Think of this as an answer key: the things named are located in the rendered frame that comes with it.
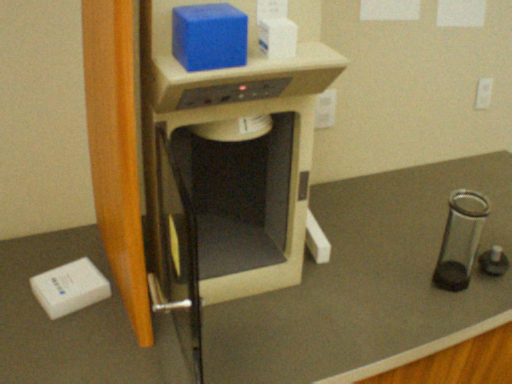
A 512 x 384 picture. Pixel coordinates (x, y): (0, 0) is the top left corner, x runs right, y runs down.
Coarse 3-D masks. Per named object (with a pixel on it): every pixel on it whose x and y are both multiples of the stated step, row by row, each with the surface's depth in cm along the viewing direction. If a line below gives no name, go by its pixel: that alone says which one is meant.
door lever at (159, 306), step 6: (150, 276) 101; (156, 276) 102; (150, 282) 100; (156, 282) 100; (150, 288) 99; (156, 288) 99; (156, 294) 98; (156, 300) 96; (162, 300) 96; (156, 306) 95; (162, 306) 95; (168, 306) 96; (174, 306) 96; (180, 306) 96; (186, 306) 96; (162, 312) 96
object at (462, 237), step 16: (464, 192) 137; (464, 208) 131; (480, 208) 136; (448, 224) 136; (464, 224) 132; (480, 224) 132; (448, 240) 137; (464, 240) 134; (448, 256) 138; (464, 256) 136; (448, 272) 139; (464, 272) 138
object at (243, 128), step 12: (228, 120) 120; (240, 120) 120; (252, 120) 121; (264, 120) 123; (192, 132) 123; (204, 132) 121; (216, 132) 120; (228, 132) 120; (240, 132) 120; (252, 132) 121; (264, 132) 123
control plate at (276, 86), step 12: (228, 84) 102; (240, 84) 103; (252, 84) 104; (264, 84) 106; (276, 84) 107; (192, 96) 103; (204, 96) 104; (216, 96) 106; (252, 96) 110; (264, 96) 112; (276, 96) 113; (180, 108) 107; (192, 108) 108
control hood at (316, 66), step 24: (312, 48) 110; (168, 72) 97; (192, 72) 97; (216, 72) 98; (240, 72) 99; (264, 72) 101; (288, 72) 103; (312, 72) 106; (336, 72) 108; (168, 96) 100; (288, 96) 115
